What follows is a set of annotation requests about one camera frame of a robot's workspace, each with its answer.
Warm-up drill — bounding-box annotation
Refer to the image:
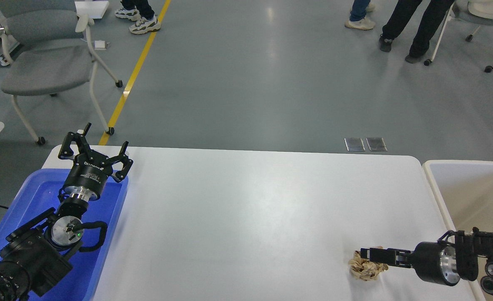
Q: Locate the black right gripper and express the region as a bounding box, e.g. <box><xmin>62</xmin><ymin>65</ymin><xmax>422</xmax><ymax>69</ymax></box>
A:
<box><xmin>360</xmin><ymin>242</ymin><xmax>460</xmax><ymax>286</ymax></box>

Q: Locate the metal floor plate right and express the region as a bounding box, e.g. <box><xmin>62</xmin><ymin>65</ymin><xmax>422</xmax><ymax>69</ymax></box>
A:
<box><xmin>365</xmin><ymin>137</ymin><xmax>388</xmax><ymax>152</ymax></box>

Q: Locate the grey office chair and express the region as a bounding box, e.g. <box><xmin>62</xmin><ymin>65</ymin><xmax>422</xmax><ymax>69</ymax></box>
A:
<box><xmin>0</xmin><ymin>0</ymin><xmax>123</xmax><ymax>145</ymax></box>

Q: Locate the white plastic bin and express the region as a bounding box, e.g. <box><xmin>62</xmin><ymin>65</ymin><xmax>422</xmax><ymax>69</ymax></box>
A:
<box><xmin>422</xmin><ymin>160</ymin><xmax>493</xmax><ymax>301</ymax></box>

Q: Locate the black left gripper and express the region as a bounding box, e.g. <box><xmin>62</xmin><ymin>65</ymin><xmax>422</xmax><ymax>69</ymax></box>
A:
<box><xmin>58</xmin><ymin>122</ymin><xmax>133</xmax><ymax>202</ymax></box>

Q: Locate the brown paper ball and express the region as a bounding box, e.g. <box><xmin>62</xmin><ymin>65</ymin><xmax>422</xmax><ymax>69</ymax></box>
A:
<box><xmin>348</xmin><ymin>250</ymin><xmax>382</xmax><ymax>281</ymax></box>

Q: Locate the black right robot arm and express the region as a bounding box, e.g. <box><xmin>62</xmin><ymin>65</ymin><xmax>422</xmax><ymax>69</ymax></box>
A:
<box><xmin>359</xmin><ymin>227</ymin><xmax>493</xmax><ymax>296</ymax></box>

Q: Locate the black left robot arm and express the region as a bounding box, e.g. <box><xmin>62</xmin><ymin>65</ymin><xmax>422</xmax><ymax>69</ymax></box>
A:
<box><xmin>0</xmin><ymin>123</ymin><xmax>133</xmax><ymax>301</ymax></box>

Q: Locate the white chair at right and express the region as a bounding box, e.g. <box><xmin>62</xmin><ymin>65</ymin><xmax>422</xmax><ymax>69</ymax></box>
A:
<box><xmin>424</xmin><ymin>0</ymin><xmax>493</xmax><ymax>74</ymax></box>

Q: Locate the person in blue jeans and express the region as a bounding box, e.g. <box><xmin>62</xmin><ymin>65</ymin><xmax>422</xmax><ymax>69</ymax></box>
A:
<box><xmin>344</xmin><ymin>0</ymin><xmax>376</xmax><ymax>31</ymax></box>

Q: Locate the blue plastic bin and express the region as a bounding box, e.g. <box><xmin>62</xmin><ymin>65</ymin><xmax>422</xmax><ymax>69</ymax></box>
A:
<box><xmin>0</xmin><ymin>169</ymin><xmax>128</xmax><ymax>301</ymax></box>

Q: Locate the white power adapter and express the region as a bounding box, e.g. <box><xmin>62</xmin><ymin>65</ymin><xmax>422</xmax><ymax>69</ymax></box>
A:
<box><xmin>93</xmin><ymin>40</ymin><xmax>109</xmax><ymax>50</ymax></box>

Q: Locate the person with white sneakers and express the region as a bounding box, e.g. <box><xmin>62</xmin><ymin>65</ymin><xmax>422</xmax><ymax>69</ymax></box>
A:
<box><xmin>114</xmin><ymin>0</ymin><xmax>161</xmax><ymax>35</ymax></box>

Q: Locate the person in black trousers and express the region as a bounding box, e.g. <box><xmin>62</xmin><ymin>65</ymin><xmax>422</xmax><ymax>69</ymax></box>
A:
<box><xmin>378</xmin><ymin>0</ymin><xmax>454</xmax><ymax>64</ymax></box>

